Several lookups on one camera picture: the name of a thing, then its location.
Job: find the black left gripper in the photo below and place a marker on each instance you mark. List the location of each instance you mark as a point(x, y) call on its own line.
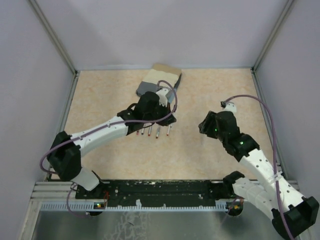
point(167, 121)

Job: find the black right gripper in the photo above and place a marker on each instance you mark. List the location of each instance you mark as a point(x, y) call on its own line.
point(205, 126)

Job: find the white red-end marker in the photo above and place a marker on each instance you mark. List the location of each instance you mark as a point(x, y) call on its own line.
point(149, 131)

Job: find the white brown-end marker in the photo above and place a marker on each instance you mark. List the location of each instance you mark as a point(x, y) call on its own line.
point(157, 132)

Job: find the small white red-end pen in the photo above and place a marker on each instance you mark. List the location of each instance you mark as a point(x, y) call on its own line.
point(168, 130)

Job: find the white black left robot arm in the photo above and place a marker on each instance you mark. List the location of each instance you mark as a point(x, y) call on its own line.
point(67, 150)

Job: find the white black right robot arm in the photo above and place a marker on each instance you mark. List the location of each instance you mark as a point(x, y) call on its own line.
point(290, 212)

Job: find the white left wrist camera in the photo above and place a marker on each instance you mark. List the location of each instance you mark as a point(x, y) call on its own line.
point(166, 96)

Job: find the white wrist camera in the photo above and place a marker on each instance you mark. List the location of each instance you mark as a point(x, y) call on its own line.
point(166, 96)
point(228, 106)

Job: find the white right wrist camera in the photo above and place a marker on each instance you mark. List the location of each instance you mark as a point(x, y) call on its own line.
point(228, 106)

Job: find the aluminium frame post right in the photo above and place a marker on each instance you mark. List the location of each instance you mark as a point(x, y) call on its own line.
point(273, 34)

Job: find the aluminium frame post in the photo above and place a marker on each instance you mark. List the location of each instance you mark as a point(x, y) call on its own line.
point(273, 34)
point(54, 38)

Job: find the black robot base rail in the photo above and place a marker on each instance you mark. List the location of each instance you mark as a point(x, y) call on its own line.
point(135, 195)

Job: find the aluminium frame post left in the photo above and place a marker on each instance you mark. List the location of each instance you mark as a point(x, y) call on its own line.
point(54, 38)

